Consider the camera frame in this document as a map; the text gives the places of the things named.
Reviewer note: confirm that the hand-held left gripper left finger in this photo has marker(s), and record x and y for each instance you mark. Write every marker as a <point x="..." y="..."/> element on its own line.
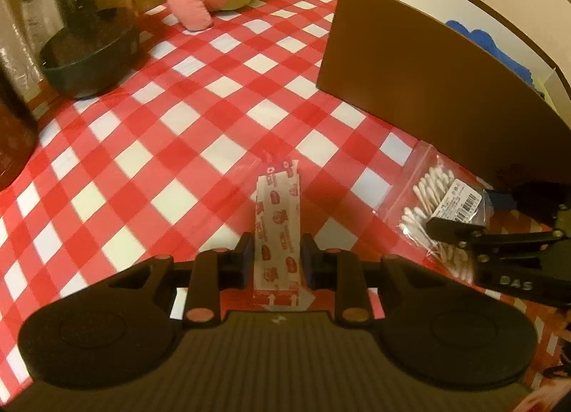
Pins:
<point x="245" y="258"/>

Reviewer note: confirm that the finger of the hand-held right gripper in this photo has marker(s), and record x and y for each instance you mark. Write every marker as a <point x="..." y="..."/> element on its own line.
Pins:
<point x="455" y="233"/>
<point x="535" y="198"/>

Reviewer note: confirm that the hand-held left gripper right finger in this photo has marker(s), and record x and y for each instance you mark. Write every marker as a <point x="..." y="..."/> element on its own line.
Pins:
<point x="308" y="265"/>

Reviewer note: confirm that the bag of cotton swabs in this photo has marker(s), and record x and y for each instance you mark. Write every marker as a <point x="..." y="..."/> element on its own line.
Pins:
<point x="428" y="198"/>

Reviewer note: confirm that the adhesive bandage strip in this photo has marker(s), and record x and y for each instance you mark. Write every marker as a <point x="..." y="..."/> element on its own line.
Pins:
<point x="276" y="224"/>

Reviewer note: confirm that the brown cardboard box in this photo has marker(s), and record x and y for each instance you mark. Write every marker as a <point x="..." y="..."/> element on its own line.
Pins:
<point x="424" y="95"/>

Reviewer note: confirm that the blue cloth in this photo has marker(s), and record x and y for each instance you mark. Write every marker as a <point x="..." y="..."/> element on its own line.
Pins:
<point x="486" y="44"/>

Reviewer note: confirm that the red white checked tablecloth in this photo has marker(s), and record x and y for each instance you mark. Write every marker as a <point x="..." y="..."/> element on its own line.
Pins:
<point x="178" y="126"/>

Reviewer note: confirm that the dark glass jar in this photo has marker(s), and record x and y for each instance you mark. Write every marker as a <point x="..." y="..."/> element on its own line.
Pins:
<point x="89" y="59"/>

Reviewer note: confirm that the brown cylindrical canister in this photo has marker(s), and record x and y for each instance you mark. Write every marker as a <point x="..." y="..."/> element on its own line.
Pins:
<point x="13" y="135"/>

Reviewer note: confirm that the brown sheer curtain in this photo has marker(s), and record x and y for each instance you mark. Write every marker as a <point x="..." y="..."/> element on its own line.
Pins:
<point x="11" y="15"/>

